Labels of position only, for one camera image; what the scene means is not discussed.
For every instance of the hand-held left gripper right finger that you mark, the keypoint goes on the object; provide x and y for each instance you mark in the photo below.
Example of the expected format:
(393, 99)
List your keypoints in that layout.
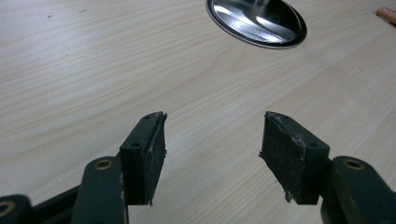
(295, 161)

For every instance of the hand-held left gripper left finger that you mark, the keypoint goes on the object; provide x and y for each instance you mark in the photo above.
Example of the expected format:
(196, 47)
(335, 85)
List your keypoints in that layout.
(141, 161)

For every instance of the shiny metal bowl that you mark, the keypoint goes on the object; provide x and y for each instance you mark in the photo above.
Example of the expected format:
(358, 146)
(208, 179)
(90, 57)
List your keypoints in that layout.
(257, 22)

